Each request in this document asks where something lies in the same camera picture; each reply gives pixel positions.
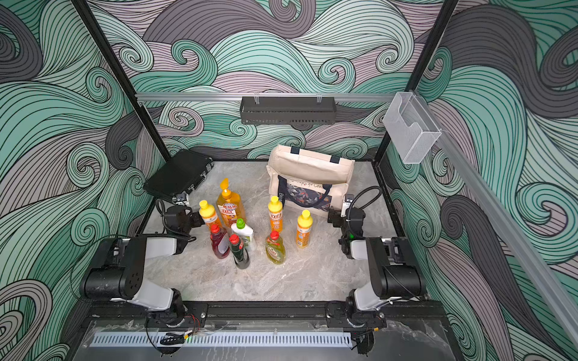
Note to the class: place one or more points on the beige canvas shopping bag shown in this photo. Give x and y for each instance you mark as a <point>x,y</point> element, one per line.
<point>307,180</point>

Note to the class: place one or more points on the black case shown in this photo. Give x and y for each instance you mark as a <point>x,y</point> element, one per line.
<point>183,173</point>

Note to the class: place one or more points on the yellow cap orange bottle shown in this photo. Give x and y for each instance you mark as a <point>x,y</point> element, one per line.
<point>275,208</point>
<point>304,228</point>
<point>208,214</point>

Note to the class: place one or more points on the clear plastic wall bin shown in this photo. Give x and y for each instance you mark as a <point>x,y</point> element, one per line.
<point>411,126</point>

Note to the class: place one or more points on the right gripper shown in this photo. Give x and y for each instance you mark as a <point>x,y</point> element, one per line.
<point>336,219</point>

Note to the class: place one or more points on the yellow-green bottle red cap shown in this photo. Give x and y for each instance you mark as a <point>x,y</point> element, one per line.
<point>275,248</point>

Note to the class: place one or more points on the white slotted cable duct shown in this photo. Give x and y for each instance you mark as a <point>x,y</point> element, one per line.
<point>223,339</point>

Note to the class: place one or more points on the red liquid bottle red cap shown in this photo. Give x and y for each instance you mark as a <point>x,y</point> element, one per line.
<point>220,242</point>

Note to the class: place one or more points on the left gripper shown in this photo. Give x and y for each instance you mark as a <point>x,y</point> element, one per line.
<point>193,219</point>

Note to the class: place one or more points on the white bottle green cap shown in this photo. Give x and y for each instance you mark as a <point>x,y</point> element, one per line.
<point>245,232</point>

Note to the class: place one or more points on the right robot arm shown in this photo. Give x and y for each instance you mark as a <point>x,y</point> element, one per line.
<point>394,277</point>

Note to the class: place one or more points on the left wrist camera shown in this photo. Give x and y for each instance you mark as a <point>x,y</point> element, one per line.
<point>181,199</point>

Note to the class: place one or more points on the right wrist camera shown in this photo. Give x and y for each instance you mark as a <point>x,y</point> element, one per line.
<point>347,201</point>

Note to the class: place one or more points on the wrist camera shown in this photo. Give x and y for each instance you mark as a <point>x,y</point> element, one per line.
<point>181,199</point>
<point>347,201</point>

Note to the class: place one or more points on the large orange dish soap bottle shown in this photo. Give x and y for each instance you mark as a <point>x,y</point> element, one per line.
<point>230,205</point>

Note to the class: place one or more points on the dark green bottle red cap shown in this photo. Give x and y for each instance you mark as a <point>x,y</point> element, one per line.
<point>240,254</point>

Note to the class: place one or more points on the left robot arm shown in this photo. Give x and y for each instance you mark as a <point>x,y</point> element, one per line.
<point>116,271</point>

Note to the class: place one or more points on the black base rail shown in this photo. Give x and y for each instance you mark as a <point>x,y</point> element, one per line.
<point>205,313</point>

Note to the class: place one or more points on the black wall shelf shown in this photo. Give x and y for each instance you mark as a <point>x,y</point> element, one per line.
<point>268,110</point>

